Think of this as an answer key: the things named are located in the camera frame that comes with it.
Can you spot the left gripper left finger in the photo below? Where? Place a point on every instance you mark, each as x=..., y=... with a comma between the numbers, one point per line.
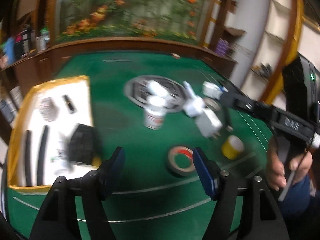
x=57, y=217

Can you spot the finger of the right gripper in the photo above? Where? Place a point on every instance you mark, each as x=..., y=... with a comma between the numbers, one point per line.
x=233, y=100

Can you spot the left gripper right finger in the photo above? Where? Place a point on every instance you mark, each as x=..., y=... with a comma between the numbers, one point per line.
x=244, y=209

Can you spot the blue white medicine box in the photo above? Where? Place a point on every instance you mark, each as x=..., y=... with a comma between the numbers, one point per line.
x=212, y=90

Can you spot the white charger with prongs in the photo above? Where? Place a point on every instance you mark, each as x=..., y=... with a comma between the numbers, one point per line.
x=208, y=123

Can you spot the white usb charger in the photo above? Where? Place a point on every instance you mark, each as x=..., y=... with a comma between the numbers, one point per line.
x=194, y=106

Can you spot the yellow tape roll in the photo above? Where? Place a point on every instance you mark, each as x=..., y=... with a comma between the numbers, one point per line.
x=232, y=148

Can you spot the black marker gold cap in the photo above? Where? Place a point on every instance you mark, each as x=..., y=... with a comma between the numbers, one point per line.
x=41, y=156

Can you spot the black tape roll red core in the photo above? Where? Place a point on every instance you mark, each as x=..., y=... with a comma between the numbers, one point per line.
x=180, y=161

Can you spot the black plastic spool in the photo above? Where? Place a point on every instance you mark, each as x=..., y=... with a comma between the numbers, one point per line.
x=82, y=145

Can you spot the white pvc elbow pipe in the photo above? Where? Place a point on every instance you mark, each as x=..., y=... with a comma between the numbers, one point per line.
x=157, y=89

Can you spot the white medicine bottle red label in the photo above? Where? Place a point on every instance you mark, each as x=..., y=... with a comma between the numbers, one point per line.
x=154, y=112

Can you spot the black tape roll beige core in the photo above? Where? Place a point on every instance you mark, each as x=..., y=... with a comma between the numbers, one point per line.
x=212, y=104

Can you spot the white pvc tube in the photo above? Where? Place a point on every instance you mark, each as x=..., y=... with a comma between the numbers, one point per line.
x=189, y=90

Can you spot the white bottle green label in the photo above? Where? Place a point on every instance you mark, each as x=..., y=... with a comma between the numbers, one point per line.
x=60, y=163

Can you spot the person right hand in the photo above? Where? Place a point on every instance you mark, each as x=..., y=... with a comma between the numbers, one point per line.
x=275, y=171

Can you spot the purple spray cans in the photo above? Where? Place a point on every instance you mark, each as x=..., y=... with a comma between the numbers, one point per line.
x=222, y=47

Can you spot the yellow cardboard box tray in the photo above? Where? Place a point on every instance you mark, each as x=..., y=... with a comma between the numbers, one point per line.
x=26, y=136

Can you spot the flower planter display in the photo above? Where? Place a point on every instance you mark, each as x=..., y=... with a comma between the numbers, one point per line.
x=175, y=20

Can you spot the small silver box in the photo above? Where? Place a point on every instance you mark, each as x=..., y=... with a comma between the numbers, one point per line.
x=48, y=109

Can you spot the thermos flasks on cabinet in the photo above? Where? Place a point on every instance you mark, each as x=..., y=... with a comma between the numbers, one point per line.
x=24, y=44

